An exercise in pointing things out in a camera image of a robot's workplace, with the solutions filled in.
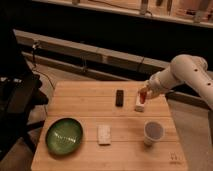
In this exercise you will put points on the white sponge block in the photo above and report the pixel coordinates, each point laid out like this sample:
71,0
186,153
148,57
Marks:
104,135

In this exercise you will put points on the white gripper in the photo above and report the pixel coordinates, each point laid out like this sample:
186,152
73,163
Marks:
155,88

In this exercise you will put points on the white plastic bottle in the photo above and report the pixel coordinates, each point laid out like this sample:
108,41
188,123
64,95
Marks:
138,106

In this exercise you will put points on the red pepper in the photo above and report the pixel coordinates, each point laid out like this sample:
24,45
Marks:
143,94

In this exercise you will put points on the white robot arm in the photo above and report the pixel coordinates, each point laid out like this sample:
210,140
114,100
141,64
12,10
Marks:
184,69

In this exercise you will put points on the black office chair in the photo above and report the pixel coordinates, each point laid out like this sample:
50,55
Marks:
19,94

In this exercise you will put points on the green ceramic bowl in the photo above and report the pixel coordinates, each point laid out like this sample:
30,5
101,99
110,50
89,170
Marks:
64,136

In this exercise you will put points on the black rectangular block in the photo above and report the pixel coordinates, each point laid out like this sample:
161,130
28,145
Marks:
119,98

